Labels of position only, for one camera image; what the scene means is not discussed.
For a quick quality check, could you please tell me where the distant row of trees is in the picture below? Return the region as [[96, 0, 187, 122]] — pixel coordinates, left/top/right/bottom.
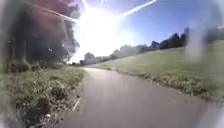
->
[[79, 26, 224, 66]]

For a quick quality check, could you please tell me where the grey asphalt path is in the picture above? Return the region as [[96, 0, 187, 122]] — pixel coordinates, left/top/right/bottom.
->
[[57, 67, 224, 128]]

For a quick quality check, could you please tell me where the grass slope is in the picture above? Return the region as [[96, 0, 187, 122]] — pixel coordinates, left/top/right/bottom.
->
[[87, 39, 224, 101]]

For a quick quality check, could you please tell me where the weedy grass verge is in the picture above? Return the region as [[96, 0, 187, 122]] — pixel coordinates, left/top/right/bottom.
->
[[0, 64, 87, 128]]

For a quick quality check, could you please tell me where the dark wood of trees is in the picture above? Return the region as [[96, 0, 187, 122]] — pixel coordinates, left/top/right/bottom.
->
[[0, 0, 81, 73]]

